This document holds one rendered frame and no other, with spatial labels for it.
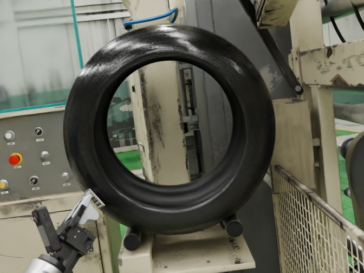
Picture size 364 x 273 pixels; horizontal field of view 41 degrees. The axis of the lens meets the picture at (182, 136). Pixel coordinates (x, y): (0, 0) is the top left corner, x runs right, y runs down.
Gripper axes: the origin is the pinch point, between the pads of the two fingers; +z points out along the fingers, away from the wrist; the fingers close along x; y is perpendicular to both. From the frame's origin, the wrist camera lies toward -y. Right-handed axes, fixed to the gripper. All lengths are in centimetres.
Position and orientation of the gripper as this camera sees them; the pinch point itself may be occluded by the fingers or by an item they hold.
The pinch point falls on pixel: (85, 196)
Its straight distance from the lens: 131.3
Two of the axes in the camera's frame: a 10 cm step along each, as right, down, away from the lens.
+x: 5.5, -3.2, -7.7
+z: 4.0, -7.1, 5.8
